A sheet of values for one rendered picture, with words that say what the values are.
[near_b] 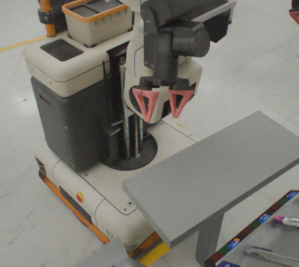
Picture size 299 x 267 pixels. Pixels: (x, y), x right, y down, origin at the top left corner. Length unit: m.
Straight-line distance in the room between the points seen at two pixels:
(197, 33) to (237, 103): 1.69
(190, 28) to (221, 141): 0.57
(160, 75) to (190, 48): 0.10
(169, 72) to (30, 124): 1.59
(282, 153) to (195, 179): 0.31
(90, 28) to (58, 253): 0.96
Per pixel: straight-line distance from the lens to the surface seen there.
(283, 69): 2.84
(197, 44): 0.74
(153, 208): 1.02
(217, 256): 0.89
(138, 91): 0.78
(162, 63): 0.79
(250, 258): 0.82
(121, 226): 1.38
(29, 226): 1.79
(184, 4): 0.71
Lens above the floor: 1.43
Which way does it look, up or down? 40 degrees down
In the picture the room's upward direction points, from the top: straight up
